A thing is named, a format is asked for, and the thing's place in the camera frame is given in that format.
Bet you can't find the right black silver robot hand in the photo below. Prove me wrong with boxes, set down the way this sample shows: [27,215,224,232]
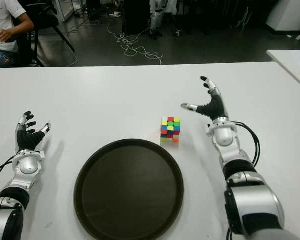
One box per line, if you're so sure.
[180,75,231,123]

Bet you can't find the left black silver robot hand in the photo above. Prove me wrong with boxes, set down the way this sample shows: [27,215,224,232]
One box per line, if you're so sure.
[15,111,53,153]

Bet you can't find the multicolour Rubik's cube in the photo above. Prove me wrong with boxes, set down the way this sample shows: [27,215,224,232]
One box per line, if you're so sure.
[160,116,182,146]

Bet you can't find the dark brown round plate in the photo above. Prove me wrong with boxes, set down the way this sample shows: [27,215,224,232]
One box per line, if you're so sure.
[73,138,185,240]

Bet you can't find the white neighbouring table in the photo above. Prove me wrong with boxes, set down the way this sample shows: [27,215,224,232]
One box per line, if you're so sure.
[265,49,300,93]

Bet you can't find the silver humanoid robot legs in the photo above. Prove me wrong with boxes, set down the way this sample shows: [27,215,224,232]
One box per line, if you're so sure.
[149,0,169,40]

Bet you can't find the white cabinet with black base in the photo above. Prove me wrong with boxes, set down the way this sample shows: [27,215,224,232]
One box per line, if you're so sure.
[264,0,300,41]

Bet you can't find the black chair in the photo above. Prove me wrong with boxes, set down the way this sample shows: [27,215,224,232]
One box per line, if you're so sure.
[12,0,78,68]

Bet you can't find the seated person in white shirt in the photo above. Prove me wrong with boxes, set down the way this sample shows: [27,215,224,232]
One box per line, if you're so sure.
[0,0,35,76]

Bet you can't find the white glass display case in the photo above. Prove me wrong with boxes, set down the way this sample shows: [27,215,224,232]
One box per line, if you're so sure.
[52,0,75,24]

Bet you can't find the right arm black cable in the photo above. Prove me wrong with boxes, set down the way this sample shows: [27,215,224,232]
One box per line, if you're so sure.
[226,121,262,240]

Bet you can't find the tangled white floor cable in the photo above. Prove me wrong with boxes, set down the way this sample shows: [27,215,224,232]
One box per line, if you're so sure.
[107,14,165,65]

